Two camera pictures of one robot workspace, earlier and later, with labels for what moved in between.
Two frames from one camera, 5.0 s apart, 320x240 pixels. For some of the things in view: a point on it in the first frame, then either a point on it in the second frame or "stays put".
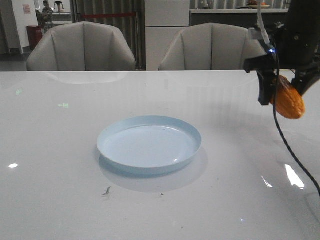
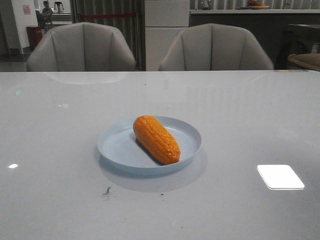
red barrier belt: [109, 15] stays put
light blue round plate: [148, 144] stays put
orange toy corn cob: [289, 102] -> [156, 140]
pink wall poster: [27, 9] stays put
